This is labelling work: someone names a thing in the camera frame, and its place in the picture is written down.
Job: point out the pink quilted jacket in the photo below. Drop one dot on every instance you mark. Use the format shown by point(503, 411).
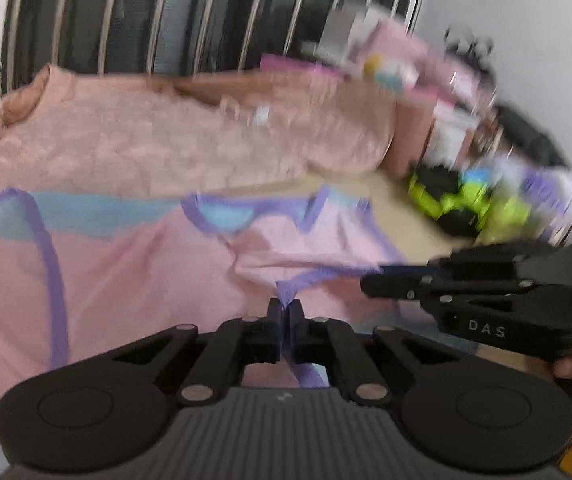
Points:
point(166, 140)

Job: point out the flat pink box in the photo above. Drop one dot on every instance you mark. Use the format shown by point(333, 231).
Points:
point(296, 65)

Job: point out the stack of white boxes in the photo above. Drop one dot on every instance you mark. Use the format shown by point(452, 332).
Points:
point(348, 30)

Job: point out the metal window grille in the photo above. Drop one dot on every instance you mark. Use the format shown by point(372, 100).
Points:
point(191, 15)

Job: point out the pink mesh shirt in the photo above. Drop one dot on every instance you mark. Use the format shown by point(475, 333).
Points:
point(141, 285)

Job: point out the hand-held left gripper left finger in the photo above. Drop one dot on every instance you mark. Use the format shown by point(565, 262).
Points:
point(275, 327)

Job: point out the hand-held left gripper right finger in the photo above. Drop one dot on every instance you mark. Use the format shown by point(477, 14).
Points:
point(296, 327)

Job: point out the black bag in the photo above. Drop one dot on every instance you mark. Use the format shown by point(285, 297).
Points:
point(531, 135)

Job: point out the green and black cloth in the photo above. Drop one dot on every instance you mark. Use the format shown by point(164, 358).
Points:
point(466, 200)

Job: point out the purple cloth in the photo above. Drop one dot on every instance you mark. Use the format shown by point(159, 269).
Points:
point(546, 190)

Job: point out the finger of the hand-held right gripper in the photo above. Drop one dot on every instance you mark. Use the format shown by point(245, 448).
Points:
point(396, 286)
point(476, 262)

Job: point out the plush toy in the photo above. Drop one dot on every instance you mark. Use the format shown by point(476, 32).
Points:
point(388, 72)

